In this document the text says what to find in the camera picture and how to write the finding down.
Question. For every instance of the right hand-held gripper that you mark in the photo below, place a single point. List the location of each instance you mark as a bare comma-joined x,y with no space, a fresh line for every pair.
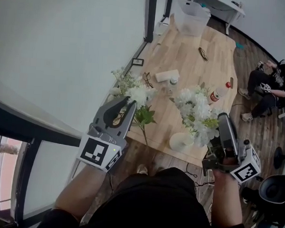
247,168

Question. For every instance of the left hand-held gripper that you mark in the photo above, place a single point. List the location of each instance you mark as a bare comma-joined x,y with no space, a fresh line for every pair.
94,151

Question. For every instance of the white vase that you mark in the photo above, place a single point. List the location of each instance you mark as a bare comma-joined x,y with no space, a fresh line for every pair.
179,143

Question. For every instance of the person's left forearm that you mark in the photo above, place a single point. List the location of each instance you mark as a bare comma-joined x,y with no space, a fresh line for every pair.
80,192

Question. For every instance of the person's right forearm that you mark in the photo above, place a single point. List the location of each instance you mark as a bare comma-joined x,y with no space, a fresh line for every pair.
226,201

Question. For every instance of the person's right hand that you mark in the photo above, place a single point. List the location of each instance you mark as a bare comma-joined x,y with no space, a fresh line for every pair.
230,161

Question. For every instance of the red-capped plastic bottle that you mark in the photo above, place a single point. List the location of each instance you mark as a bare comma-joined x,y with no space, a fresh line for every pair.
219,93

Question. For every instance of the black eyeglasses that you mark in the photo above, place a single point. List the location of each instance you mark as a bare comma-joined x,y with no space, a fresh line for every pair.
203,54
148,83

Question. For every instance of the person's left shoe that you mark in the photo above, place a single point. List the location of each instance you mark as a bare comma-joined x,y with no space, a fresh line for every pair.
142,169

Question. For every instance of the beige tissue pack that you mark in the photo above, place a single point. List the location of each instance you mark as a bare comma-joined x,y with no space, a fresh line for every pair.
166,75

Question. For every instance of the small green-capped bottle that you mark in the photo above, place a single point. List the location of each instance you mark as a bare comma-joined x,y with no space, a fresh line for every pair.
173,82

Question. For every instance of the black round chair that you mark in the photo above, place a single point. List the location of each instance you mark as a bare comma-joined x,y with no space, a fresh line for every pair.
276,189

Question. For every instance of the teal object on floor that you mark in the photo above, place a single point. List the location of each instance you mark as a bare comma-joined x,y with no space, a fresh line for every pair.
239,46

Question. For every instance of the person's black clothing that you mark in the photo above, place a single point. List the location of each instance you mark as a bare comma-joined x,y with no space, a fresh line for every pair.
155,205

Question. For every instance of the small clear plastic container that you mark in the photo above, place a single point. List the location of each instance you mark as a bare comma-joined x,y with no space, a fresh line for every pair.
159,28

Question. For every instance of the clear plastic storage bin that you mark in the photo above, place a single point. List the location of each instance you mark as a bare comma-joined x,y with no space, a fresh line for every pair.
192,16

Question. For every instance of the white desk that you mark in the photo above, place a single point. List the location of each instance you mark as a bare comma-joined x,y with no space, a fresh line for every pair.
222,4

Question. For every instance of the black round pedestal base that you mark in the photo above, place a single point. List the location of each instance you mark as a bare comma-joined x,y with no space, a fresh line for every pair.
279,158

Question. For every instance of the small black picture frame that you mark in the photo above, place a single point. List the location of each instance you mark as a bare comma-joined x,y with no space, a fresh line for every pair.
138,62

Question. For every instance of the black window frame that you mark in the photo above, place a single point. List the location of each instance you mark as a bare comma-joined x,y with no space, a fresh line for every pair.
45,130
150,15

